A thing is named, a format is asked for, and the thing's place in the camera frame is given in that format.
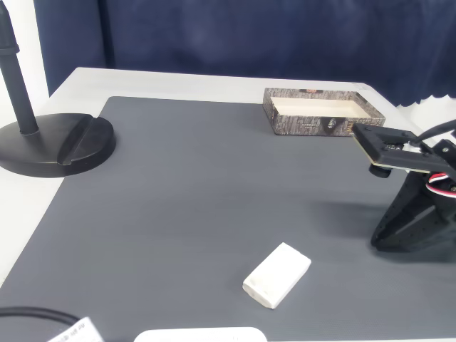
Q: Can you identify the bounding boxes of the white rectangular block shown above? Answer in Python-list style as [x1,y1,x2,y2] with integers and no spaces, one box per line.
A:
[242,242,312,310]

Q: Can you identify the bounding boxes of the patterned cardboard box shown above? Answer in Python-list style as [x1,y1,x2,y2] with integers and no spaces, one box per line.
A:
[262,87,387,138]

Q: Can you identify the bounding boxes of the grey desk mat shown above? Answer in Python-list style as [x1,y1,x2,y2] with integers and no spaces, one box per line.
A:
[0,95,456,341]

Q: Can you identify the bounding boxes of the dark blue curtain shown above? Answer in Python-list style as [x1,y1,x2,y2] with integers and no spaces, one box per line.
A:
[33,0,456,108]

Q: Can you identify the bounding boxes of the white rounded flat device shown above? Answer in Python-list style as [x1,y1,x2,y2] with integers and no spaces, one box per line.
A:
[133,326,268,342]

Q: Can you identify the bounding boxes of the white printed paper label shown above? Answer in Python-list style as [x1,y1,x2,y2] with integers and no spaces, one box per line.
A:
[48,316,104,342]

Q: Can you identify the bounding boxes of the black round-base stand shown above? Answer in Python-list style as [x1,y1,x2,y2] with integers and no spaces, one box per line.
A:
[0,0,118,178]

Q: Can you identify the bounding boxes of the red white black servo wires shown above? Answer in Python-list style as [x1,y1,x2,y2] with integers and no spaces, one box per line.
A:
[425,172,456,200]

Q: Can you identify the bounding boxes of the black camera cable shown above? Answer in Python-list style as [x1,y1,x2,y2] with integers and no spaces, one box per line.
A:
[416,119,456,144]

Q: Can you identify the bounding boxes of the black cable with label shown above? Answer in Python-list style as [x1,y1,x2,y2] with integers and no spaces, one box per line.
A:
[0,306,81,326]

